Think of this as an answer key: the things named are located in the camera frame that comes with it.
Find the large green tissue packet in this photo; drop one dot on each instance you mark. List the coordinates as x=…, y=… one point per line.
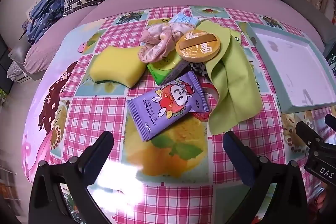
x=165, y=73

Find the blue plaid clothing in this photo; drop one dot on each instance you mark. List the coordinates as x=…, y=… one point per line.
x=44, y=16

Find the clear plastic bag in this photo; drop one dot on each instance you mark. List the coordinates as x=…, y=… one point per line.
x=17, y=73

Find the dark cabinet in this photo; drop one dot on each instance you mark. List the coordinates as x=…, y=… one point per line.
x=4, y=61

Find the pink frilly scrunchie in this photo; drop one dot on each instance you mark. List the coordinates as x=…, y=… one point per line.
x=157, y=40

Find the leopard print cloth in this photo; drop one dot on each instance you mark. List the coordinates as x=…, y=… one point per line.
x=199, y=69

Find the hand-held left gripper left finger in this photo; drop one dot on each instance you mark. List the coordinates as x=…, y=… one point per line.
x=101, y=150

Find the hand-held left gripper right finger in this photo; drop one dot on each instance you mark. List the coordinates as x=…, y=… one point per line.
x=233, y=150

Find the person's right hand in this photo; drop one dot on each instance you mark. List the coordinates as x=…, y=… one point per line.
x=321, y=200

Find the blue face mask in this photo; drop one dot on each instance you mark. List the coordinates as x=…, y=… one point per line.
x=185, y=19

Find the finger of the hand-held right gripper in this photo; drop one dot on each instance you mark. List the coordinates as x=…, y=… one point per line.
x=330, y=121
x=307, y=133

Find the printed plaid tablecloth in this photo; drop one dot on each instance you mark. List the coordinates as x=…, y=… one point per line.
x=99, y=108

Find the green cloth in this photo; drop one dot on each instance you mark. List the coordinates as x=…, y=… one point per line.
x=233, y=82

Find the purple wet wipes packet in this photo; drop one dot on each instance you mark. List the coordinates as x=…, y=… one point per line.
x=162, y=108

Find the yellow sponge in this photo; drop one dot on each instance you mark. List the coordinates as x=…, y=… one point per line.
x=115, y=66

